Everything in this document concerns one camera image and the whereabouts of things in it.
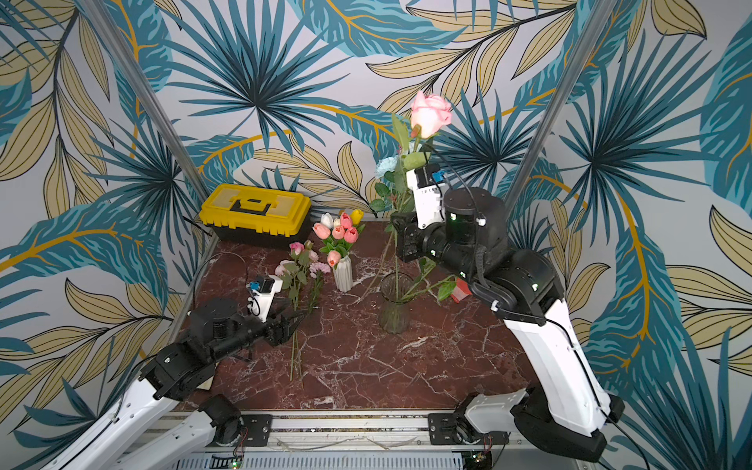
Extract light pink peony bunch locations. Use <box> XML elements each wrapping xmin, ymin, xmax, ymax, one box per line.
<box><xmin>274</xmin><ymin>249</ymin><xmax>321</xmax><ymax>382</ymax></box>

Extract pink carnation flower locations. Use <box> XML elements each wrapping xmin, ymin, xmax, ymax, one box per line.
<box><xmin>307</xmin><ymin>262</ymin><xmax>331</xmax><ymax>313</ymax></box>

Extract magenta rose stem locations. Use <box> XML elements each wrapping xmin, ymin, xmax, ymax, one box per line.
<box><xmin>285</xmin><ymin>240</ymin><xmax>315</xmax><ymax>382</ymax></box>

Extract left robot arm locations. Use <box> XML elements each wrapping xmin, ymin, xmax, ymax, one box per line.
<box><xmin>46</xmin><ymin>298</ymin><xmax>306</xmax><ymax>469</ymax></box>

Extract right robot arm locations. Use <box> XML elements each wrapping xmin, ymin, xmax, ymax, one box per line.
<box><xmin>391</xmin><ymin>188</ymin><xmax>625</xmax><ymax>462</ymax></box>

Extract clear glass vase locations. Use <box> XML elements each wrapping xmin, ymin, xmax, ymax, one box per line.
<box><xmin>379</xmin><ymin>272</ymin><xmax>413</xmax><ymax>335</ymax></box>

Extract white ribbed vase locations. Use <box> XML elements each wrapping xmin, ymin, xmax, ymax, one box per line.
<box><xmin>333</xmin><ymin>256</ymin><xmax>354</xmax><ymax>293</ymax></box>

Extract white rose stem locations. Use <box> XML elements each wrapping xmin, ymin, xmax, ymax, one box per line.
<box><xmin>401</xmin><ymin>258</ymin><xmax>457</xmax><ymax>303</ymax></box>

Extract tall pink white flower spray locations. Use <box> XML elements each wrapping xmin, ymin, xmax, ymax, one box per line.
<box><xmin>369</xmin><ymin>156</ymin><xmax>414</xmax><ymax>303</ymax></box>

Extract red glove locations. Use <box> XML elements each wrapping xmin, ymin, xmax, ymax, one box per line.
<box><xmin>450</xmin><ymin>279</ymin><xmax>472</xmax><ymax>304</ymax></box>

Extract tulip bouquet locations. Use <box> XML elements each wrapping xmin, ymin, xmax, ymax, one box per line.
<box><xmin>313</xmin><ymin>210</ymin><xmax>365</xmax><ymax>268</ymax></box>

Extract yellow black toolbox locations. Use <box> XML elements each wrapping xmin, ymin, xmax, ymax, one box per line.
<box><xmin>199</xmin><ymin>184</ymin><xmax>313</xmax><ymax>250</ymax></box>

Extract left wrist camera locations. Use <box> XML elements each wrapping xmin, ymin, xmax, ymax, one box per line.
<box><xmin>247</xmin><ymin>275</ymin><xmax>283</xmax><ymax>322</ymax></box>

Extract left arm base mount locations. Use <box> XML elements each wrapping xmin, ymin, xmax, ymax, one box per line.
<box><xmin>207</xmin><ymin>413</ymin><xmax>273</xmax><ymax>448</ymax></box>

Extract aluminium front rail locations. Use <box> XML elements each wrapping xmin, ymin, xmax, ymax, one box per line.
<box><xmin>96</xmin><ymin>408</ymin><xmax>595</xmax><ymax>454</ymax></box>

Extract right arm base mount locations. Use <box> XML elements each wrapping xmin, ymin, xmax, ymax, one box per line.
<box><xmin>427</xmin><ymin>412</ymin><xmax>510</xmax><ymax>446</ymax></box>

